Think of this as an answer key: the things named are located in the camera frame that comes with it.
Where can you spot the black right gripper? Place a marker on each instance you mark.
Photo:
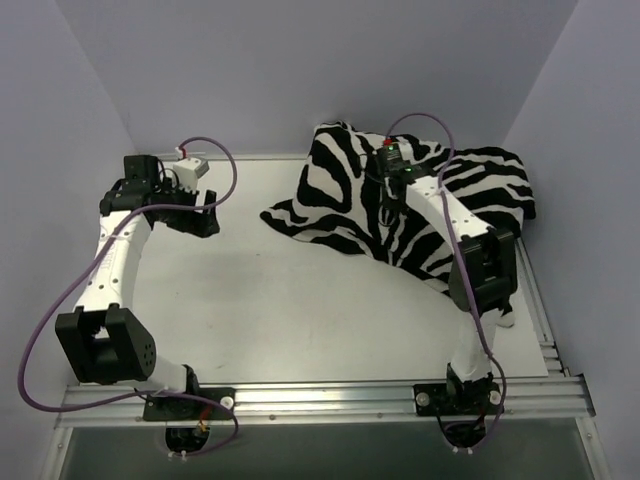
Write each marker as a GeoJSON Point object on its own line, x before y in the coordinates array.
{"type": "Point", "coordinates": [388, 201]}

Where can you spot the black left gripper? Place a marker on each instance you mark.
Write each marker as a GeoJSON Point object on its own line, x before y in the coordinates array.
{"type": "Point", "coordinates": [195, 218]}

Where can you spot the zebra print pillowcase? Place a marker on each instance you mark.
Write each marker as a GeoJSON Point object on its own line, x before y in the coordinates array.
{"type": "Point", "coordinates": [337, 200]}

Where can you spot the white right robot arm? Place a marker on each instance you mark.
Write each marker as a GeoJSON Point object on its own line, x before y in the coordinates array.
{"type": "Point", "coordinates": [483, 274]}

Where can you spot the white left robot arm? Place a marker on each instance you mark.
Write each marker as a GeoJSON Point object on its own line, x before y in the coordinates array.
{"type": "Point", "coordinates": [102, 338]}

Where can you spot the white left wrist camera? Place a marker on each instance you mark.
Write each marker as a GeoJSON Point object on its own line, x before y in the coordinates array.
{"type": "Point", "coordinates": [189, 171]}

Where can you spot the aluminium right side rail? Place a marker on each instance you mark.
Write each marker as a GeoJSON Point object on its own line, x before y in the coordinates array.
{"type": "Point", "coordinates": [541, 325]}

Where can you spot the aluminium rail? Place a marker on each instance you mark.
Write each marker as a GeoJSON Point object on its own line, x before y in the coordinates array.
{"type": "Point", "coordinates": [541, 325]}
{"type": "Point", "coordinates": [554, 397]}

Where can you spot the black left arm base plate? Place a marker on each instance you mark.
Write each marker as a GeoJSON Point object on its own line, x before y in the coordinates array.
{"type": "Point", "coordinates": [208, 407]}

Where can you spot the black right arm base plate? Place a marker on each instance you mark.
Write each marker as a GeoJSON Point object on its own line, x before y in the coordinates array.
{"type": "Point", "coordinates": [472, 399]}

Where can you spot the aluminium front rail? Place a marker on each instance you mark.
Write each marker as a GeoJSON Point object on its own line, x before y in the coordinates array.
{"type": "Point", "coordinates": [554, 397]}

